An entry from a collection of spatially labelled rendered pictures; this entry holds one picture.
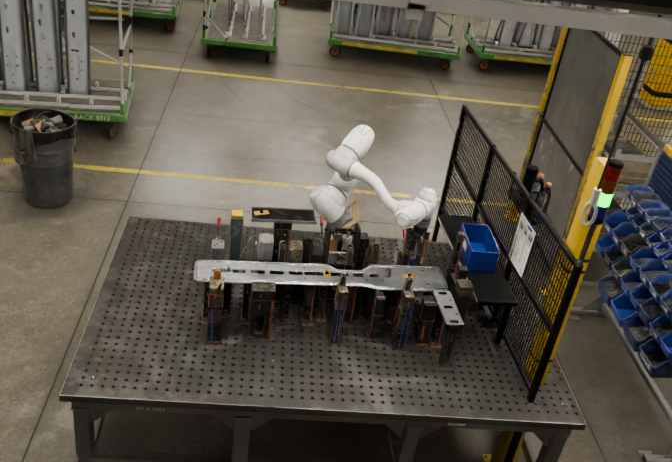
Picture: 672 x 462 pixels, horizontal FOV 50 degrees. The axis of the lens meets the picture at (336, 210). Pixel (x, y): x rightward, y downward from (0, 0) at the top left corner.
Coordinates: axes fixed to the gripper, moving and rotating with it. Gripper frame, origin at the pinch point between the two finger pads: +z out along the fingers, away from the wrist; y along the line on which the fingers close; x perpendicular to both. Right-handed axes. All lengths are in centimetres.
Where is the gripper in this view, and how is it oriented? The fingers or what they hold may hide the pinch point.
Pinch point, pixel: (414, 256)
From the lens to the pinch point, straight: 395.4
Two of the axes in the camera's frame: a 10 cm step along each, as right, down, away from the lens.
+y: 1.3, 5.1, -8.5
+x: 9.8, 0.5, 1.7
